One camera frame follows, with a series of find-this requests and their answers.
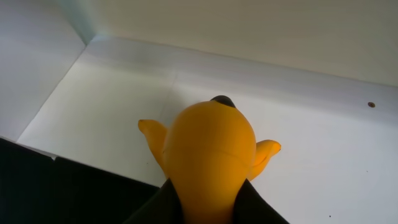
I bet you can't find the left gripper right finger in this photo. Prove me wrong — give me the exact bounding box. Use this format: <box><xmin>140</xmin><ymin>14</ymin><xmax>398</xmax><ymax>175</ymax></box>
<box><xmin>232</xmin><ymin>179</ymin><xmax>290</xmax><ymax>224</ymax></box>

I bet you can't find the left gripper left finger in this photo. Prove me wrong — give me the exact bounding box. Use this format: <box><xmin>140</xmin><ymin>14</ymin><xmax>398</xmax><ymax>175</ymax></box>
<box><xmin>123</xmin><ymin>178</ymin><xmax>185</xmax><ymax>224</ymax></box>

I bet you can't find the yellow rubber duck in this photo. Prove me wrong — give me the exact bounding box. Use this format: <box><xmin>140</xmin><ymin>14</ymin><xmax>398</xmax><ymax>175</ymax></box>
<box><xmin>137</xmin><ymin>95</ymin><xmax>282</xmax><ymax>224</ymax></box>

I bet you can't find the white shelf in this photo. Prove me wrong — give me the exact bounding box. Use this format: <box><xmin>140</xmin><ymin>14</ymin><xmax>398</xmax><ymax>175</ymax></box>
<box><xmin>0</xmin><ymin>0</ymin><xmax>398</xmax><ymax>224</ymax></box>

